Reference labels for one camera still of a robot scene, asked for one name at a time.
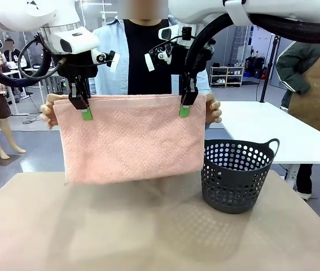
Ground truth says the person in light blue shirt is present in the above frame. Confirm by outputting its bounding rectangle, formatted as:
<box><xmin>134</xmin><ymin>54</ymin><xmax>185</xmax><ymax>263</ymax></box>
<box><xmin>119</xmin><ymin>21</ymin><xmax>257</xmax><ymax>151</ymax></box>
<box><xmin>89</xmin><ymin>11</ymin><xmax>213</xmax><ymax>97</ymax></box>

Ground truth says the white background table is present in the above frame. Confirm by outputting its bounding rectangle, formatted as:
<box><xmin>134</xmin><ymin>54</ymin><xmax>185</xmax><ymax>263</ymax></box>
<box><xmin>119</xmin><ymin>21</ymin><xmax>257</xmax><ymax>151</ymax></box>
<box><xmin>213</xmin><ymin>100</ymin><xmax>320</xmax><ymax>181</ymax></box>

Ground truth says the shoe rack shelf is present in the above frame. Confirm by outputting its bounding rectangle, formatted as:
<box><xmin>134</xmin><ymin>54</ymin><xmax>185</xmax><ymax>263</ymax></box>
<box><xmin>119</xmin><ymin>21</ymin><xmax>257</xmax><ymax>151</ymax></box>
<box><xmin>209</xmin><ymin>65</ymin><xmax>245</xmax><ymax>88</ymax></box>

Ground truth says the black tripod stand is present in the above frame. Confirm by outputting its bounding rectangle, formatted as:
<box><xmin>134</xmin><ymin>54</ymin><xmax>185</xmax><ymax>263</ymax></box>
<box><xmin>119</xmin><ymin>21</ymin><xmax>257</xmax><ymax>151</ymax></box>
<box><xmin>259</xmin><ymin>35</ymin><xmax>281</xmax><ymax>104</ymax></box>

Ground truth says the person's left forearm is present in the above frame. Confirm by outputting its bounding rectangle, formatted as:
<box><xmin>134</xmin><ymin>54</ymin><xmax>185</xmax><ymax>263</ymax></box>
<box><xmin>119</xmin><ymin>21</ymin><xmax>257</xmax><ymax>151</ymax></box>
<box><xmin>198</xmin><ymin>70</ymin><xmax>213</xmax><ymax>96</ymax></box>

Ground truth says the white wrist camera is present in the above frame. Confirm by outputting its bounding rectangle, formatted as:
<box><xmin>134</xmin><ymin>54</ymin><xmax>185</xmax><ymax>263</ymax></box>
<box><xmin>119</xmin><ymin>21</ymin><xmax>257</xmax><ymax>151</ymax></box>
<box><xmin>144</xmin><ymin>46</ymin><xmax>174</xmax><ymax>72</ymax></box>
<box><xmin>91</xmin><ymin>50</ymin><xmax>121</xmax><ymax>72</ymax></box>

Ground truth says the black perforated plastic basket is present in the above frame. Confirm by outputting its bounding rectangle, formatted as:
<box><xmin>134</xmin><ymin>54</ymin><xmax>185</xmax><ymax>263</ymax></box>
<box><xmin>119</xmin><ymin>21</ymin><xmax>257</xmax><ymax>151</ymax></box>
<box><xmin>200</xmin><ymin>138</ymin><xmax>280</xmax><ymax>215</ymax></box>

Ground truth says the person's right forearm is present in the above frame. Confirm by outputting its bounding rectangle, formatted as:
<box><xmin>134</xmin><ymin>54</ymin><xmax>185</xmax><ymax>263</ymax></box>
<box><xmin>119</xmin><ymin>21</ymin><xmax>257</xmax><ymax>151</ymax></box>
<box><xmin>88</xmin><ymin>76</ymin><xmax>98</xmax><ymax>95</ymax></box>

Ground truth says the white background desk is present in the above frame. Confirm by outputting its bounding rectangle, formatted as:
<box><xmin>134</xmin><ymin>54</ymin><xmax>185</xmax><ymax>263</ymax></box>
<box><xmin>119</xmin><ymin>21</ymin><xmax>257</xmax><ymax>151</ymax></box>
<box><xmin>1</xmin><ymin>66</ymin><xmax>62</xmax><ymax>116</ymax></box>

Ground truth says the pink towel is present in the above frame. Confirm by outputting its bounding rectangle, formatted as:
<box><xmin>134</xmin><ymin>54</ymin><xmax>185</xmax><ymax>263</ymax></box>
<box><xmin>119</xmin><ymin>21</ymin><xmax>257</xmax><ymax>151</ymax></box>
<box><xmin>52</xmin><ymin>94</ymin><xmax>208</xmax><ymax>186</ymax></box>

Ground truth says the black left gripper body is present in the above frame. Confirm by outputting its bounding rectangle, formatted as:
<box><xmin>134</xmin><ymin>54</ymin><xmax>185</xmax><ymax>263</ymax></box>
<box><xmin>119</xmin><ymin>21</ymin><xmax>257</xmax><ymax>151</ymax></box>
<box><xmin>52</xmin><ymin>52</ymin><xmax>98</xmax><ymax>85</ymax></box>

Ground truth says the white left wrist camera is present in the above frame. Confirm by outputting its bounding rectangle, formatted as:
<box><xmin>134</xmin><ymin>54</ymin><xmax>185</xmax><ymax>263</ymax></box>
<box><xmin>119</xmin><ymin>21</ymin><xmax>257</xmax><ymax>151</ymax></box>
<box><xmin>91</xmin><ymin>50</ymin><xmax>121</xmax><ymax>72</ymax></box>

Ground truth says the person in brown apron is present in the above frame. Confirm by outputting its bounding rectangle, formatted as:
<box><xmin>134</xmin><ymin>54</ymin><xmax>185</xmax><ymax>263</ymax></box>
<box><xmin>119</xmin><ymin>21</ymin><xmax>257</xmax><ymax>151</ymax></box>
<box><xmin>275</xmin><ymin>36</ymin><xmax>320</xmax><ymax>201</ymax></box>

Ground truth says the person's left hand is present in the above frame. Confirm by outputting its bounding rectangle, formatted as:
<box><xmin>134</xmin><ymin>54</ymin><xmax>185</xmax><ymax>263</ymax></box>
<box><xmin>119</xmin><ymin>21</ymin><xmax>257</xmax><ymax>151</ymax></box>
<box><xmin>204</xmin><ymin>93</ymin><xmax>222</xmax><ymax>132</ymax></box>

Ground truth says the background person in dark jacket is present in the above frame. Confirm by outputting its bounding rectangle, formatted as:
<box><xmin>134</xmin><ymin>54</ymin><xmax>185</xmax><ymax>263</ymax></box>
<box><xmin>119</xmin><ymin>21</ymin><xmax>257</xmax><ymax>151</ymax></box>
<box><xmin>3</xmin><ymin>38</ymin><xmax>22</xmax><ymax>71</ymax></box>

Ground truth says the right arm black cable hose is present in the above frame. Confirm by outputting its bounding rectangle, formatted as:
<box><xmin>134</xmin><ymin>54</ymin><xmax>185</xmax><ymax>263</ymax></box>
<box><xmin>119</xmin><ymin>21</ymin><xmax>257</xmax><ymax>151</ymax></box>
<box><xmin>185</xmin><ymin>12</ymin><xmax>320</xmax><ymax>82</ymax></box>

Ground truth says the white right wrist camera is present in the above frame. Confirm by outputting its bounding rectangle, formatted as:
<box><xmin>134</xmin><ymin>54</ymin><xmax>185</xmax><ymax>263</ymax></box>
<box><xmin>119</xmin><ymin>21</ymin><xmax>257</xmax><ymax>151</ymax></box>
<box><xmin>144</xmin><ymin>46</ymin><xmax>174</xmax><ymax>72</ymax></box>

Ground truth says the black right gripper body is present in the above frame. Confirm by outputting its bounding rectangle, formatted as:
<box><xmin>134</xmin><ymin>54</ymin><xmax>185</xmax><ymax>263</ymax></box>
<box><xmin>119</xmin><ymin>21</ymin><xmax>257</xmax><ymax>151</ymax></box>
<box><xmin>181</xmin><ymin>46</ymin><xmax>214</xmax><ymax>82</ymax></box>

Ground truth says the person's right hand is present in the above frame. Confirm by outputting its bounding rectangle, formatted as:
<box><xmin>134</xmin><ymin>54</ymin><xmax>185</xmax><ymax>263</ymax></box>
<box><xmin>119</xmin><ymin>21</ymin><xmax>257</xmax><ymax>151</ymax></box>
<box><xmin>40</xmin><ymin>94</ymin><xmax>64</xmax><ymax>130</ymax></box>

